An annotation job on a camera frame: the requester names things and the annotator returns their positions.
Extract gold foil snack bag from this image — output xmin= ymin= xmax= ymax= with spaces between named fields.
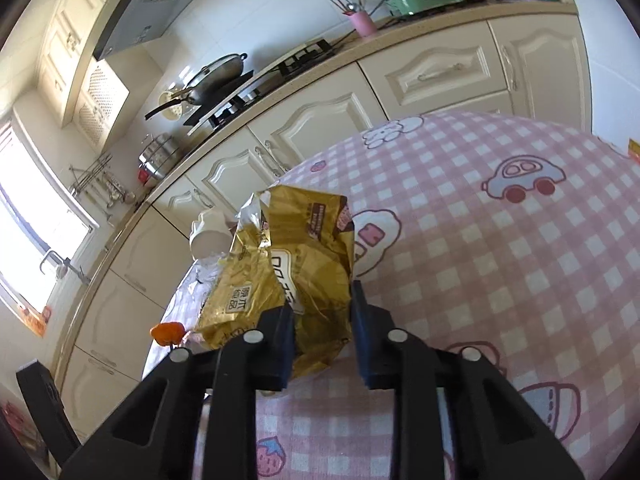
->
xmin=192 ymin=184 xmax=357 ymax=382

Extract bundle of chopsticks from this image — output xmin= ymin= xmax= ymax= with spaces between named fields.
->
xmin=329 ymin=0 xmax=371 ymax=16

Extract cream upper wall cabinets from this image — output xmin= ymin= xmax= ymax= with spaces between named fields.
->
xmin=34 ymin=0 xmax=127 ymax=128

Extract cream lattice door cabinet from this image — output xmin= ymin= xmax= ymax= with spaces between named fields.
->
xmin=62 ymin=57 xmax=131 ymax=157

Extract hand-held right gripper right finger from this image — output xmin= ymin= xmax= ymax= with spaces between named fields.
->
xmin=350 ymin=280 xmax=586 ymax=480

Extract kitchen window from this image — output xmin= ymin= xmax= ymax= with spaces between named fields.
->
xmin=0 ymin=115 xmax=99 ymax=322

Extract pink utensil cup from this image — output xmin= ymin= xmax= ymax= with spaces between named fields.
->
xmin=348 ymin=9 xmax=377 ymax=39

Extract grey range hood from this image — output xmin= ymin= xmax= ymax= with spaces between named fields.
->
xmin=92 ymin=0 xmax=232 ymax=62

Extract pink checked tablecloth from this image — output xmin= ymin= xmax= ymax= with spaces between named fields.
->
xmin=142 ymin=110 xmax=640 ymax=480

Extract cream lower kitchen cabinets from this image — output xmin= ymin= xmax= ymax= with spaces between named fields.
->
xmin=54 ymin=2 xmax=594 ymax=442

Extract white paper cup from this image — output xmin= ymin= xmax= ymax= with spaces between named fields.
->
xmin=188 ymin=208 xmax=236 ymax=257

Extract black gas stove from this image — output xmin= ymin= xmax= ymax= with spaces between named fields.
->
xmin=184 ymin=39 xmax=337 ymax=137

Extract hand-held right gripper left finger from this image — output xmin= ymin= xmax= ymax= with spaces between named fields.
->
xmin=60 ymin=302 xmax=297 ymax=480

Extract orange bottle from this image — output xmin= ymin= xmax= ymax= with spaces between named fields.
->
xmin=19 ymin=304 xmax=54 ymax=337

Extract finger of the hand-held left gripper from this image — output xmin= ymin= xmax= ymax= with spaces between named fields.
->
xmin=15 ymin=359 xmax=84 ymax=467

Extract black handled wok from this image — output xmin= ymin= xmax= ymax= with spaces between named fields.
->
xmin=144 ymin=52 xmax=249 ymax=121

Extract cream cabinet drawer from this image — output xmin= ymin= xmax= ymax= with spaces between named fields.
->
xmin=357 ymin=34 xmax=511 ymax=116

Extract cream round steamer tray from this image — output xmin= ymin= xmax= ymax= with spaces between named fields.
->
xmin=158 ymin=87 xmax=194 ymax=122

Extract stainless steel steamer pot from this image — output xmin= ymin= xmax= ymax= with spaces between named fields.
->
xmin=137 ymin=132 xmax=180 ymax=184

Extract hanging metal ladle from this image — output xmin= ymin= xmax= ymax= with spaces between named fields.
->
xmin=97 ymin=175 xmax=137 ymax=212

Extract orange peel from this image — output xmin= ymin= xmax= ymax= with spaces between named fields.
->
xmin=149 ymin=322 xmax=186 ymax=347

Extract metal wall utensil rack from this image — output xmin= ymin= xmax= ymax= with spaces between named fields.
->
xmin=68 ymin=152 xmax=114 ymax=197

